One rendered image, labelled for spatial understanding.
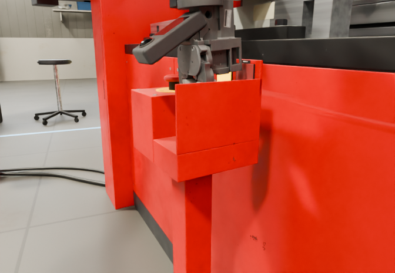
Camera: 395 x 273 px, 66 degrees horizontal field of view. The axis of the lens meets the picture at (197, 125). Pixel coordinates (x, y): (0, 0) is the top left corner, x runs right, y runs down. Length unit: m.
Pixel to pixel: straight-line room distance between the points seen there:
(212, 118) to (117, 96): 1.16
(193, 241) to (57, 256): 0.97
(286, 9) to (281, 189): 0.41
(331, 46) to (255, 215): 0.41
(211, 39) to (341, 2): 0.31
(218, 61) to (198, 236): 0.34
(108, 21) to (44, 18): 7.87
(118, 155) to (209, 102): 1.24
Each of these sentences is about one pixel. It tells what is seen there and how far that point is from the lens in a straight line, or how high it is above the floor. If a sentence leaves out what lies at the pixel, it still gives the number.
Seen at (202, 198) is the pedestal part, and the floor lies 0.58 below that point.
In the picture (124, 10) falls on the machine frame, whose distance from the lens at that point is 1.61.
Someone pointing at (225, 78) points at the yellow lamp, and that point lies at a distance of 0.59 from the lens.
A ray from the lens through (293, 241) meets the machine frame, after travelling 0.67.
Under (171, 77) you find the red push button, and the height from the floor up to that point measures 0.81.
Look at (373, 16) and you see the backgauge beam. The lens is 0.95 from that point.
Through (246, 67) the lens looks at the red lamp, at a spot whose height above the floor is 0.83.
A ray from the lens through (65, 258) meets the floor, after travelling 1.51.
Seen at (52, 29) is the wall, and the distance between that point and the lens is 9.40.
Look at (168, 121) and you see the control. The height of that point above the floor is 0.73.
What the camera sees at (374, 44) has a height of 0.86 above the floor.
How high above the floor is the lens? 0.86
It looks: 14 degrees down
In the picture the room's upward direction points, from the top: straight up
